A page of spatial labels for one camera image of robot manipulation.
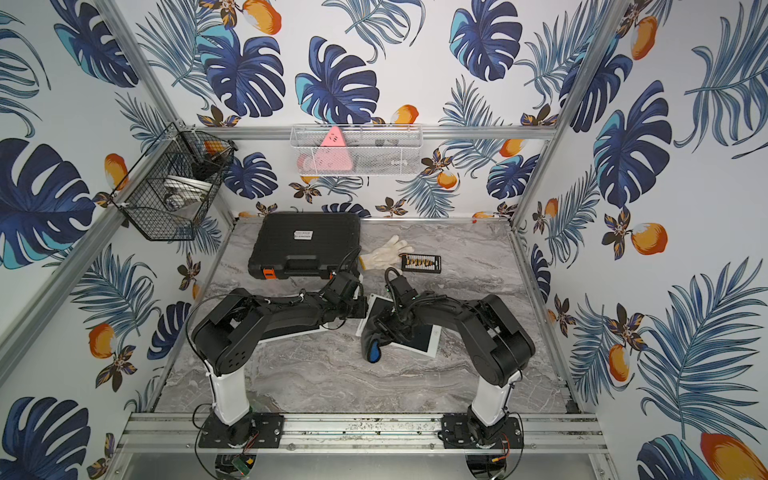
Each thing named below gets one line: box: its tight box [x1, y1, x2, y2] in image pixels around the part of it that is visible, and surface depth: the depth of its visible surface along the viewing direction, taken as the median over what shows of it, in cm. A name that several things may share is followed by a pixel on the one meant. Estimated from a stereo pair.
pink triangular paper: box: [310, 126, 353, 171], surface depth 92 cm
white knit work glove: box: [359, 235, 415, 274], surface depth 112 cm
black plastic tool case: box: [248, 212, 361, 280], surface depth 106 cm
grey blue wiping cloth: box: [361, 315, 393, 364], surface depth 87 cm
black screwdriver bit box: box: [398, 253, 442, 274], surface depth 109 cm
